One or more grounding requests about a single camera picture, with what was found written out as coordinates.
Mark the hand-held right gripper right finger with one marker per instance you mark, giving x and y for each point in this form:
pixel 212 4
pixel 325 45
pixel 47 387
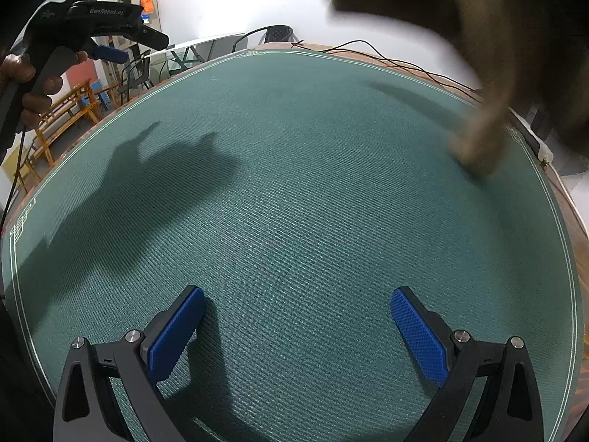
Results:
pixel 418 336

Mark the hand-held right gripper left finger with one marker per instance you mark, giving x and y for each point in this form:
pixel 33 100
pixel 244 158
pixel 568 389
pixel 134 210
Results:
pixel 177 336

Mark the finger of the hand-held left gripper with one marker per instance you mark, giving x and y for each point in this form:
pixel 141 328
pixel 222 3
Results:
pixel 112 53
pixel 152 37

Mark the brown fleece garment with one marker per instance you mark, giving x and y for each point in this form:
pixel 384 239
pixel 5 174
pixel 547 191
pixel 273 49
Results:
pixel 460 4

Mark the person's left hand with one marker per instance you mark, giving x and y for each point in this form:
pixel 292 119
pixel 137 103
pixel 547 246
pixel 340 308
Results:
pixel 16 69

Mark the grey shelf cabinet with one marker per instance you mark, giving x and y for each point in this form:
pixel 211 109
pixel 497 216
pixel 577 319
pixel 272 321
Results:
pixel 112 71

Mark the black metal chair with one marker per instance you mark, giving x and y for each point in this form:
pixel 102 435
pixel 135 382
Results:
pixel 133 71

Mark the red board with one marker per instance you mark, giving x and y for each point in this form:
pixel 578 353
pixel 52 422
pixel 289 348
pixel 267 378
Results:
pixel 78 73

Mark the glass table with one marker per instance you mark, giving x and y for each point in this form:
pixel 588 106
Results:
pixel 193 50

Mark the slatted wooden bench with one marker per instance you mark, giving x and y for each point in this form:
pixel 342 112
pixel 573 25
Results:
pixel 64 106

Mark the black mesh office chair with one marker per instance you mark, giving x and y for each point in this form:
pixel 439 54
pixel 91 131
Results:
pixel 280 32

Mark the green table mat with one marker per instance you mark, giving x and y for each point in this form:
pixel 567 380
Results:
pixel 299 193

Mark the orange wall box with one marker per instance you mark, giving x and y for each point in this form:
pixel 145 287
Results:
pixel 148 4

